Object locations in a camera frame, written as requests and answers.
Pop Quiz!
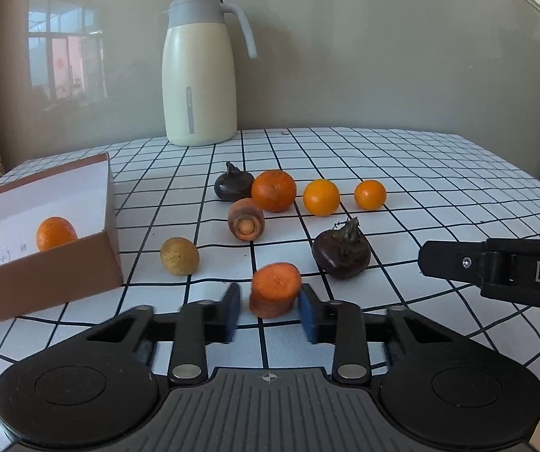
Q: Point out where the thick carrot chunk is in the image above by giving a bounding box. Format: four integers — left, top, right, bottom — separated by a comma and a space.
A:
250, 264, 302, 319

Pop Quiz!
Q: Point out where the mandarin orange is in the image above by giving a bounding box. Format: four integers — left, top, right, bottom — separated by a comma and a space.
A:
36, 217, 78, 252

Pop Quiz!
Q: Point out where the brown cardboard box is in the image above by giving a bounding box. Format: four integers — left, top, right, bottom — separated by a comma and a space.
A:
0, 152, 124, 330

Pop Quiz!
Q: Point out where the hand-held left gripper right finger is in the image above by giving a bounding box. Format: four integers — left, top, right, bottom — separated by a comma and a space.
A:
298, 284, 445, 384

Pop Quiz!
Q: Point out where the cream thermos jug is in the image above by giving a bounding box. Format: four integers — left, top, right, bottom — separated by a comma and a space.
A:
163, 0, 258, 147

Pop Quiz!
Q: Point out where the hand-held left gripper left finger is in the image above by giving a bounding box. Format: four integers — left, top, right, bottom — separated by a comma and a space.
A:
85, 283, 241, 384

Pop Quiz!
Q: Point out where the small yellow-orange orange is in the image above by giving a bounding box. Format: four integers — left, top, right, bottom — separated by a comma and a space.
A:
354, 180, 387, 211
303, 179, 341, 217

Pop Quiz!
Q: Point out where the large dark tangerine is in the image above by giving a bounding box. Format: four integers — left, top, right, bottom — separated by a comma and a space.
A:
251, 169, 297, 213

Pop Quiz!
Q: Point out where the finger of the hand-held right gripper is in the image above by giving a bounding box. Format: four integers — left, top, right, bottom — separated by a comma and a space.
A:
418, 240, 488, 289

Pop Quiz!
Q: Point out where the white black-grid tablecloth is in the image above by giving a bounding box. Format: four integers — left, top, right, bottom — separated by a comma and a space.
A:
0, 127, 540, 452

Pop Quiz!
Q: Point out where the small potato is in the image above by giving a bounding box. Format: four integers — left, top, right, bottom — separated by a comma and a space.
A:
160, 237, 200, 276

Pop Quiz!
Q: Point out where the carrot top stub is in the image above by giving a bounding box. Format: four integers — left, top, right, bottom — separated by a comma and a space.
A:
227, 198, 265, 241

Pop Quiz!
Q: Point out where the dark water chestnut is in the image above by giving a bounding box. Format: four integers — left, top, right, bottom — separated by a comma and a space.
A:
214, 161, 255, 202
312, 218, 371, 280

